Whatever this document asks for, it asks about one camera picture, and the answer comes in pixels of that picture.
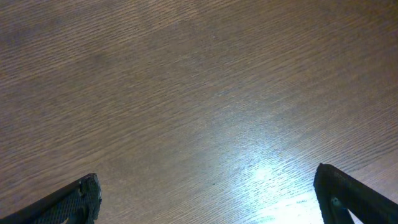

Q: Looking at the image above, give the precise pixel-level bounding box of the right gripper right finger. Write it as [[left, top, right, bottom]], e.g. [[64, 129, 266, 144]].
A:
[[313, 163, 397, 224]]

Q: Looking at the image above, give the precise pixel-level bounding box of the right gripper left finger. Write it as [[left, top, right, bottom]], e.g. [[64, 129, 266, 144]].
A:
[[1, 173, 102, 224]]

